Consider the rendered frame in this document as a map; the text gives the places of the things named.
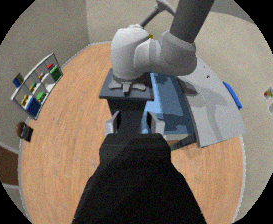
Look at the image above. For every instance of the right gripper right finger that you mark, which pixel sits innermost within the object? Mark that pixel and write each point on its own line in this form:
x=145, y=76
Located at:
x=155, y=124

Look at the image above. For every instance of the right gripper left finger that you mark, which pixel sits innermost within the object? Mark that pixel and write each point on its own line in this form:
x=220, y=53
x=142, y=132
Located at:
x=113, y=124

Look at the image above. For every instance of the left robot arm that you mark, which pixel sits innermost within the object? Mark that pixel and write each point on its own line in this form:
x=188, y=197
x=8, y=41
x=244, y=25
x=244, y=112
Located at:
x=154, y=12

